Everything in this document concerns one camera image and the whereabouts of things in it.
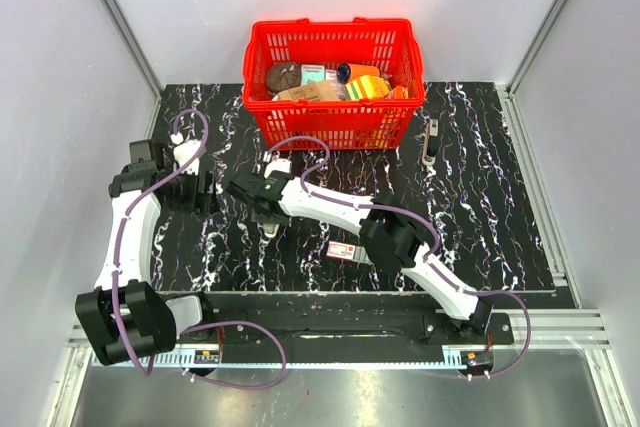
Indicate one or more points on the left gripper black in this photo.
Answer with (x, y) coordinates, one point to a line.
(202, 202)

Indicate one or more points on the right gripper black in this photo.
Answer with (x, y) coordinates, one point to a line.
(277, 220)

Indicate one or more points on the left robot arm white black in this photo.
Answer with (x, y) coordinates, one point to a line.
(123, 316)

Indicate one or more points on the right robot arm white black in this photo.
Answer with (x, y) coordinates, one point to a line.
(392, 236)

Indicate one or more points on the red staple box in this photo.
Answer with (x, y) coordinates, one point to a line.
(347, 252)

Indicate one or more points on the brown cardboard package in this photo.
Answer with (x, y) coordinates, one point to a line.
(326, 90)

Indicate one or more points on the brown round cookie pack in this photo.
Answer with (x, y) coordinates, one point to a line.
(283, 76)

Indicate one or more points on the teal white small box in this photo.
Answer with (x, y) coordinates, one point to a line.
(312, 73)

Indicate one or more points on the orange cylinder tube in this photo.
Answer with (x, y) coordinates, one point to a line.
(347, 72)

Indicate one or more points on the yellow green box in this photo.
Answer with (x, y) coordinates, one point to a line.
(367, 87)

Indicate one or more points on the orange snack packet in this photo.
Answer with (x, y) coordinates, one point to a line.
(398, 93)

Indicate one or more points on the staple remover tool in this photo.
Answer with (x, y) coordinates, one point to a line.
(431, 143)

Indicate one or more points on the red plastic shopping basket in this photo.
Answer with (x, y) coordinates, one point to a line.
(380, 124)

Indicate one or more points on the aluminium frame rail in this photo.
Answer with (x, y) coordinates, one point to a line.
(550, 332)

